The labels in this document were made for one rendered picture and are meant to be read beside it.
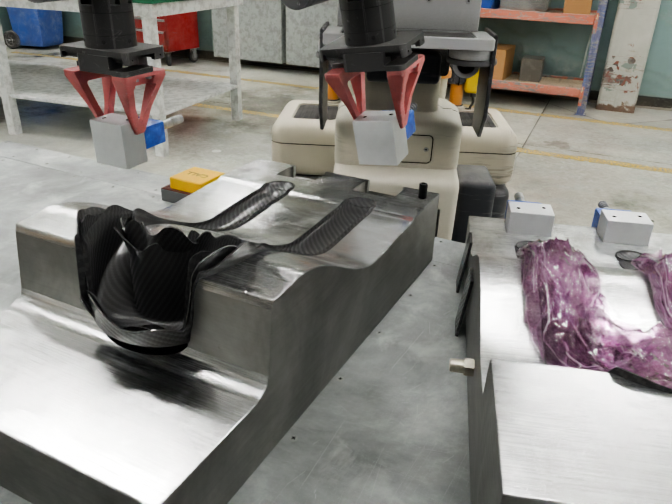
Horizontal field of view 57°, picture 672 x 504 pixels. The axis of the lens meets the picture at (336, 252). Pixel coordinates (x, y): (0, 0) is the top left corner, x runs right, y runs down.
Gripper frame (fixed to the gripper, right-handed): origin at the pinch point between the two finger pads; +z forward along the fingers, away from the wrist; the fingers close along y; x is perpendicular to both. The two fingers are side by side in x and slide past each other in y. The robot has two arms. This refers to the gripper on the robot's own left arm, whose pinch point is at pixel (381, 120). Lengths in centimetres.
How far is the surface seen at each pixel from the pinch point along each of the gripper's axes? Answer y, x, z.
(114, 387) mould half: -4.1, -42.4, 4.9
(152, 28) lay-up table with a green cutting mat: -225, 205, 21
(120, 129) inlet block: -26.4, -14.3, -4.1
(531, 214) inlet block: 16.6, 1.6, 12.0
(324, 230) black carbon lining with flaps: -1.7, -14.2, 7.1
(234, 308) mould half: 3.5, -36.1, 1.0
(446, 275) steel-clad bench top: 7.7, -3.9, 18.2
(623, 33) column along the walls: -8, 488, 105
